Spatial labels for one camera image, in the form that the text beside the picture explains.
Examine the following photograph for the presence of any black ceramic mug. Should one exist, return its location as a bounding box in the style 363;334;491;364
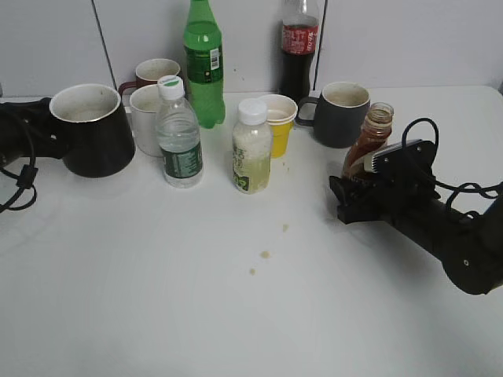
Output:
49;83;135;178

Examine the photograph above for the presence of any brown Nescafe coffee bottle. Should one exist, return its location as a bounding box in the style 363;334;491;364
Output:
342;102;394;182

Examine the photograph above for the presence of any juice bottle white cap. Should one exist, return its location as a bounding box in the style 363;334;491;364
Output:
232;98;273;194

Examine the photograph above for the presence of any green soda bottle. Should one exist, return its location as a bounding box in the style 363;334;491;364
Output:
183;1;226;129

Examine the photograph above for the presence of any cola bottle red label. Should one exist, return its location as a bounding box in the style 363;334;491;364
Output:
279;0;320;103

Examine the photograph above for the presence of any dark red ceramic mug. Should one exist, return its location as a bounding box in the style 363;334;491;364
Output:
118;58;185;96

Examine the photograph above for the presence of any white ceramic mug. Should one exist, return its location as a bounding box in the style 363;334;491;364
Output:
129;85;162;157

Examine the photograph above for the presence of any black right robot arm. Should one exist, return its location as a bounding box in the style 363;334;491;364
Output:
329;139;502;295

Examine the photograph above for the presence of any clear water bottle green label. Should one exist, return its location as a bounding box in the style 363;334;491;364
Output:
155;75;203;189

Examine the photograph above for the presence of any dark grey ceramic mug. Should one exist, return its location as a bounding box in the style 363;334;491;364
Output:
296;82;370;148

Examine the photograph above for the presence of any yellow paper cup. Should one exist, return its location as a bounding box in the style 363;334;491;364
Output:
269;120;294;159

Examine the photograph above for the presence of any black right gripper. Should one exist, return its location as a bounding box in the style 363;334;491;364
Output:
329;139;448;225

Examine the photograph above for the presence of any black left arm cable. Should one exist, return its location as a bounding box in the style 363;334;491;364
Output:
0;102;39;214

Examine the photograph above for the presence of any white paper cup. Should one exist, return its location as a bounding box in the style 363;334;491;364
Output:
259;94;298;123

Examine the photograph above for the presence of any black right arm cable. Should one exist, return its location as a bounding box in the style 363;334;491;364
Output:
400;117;503;221

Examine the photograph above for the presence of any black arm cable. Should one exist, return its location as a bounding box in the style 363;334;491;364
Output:
0;102;39;214
400;117;503;221

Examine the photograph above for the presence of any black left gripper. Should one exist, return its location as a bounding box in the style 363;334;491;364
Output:
1;97;70;161

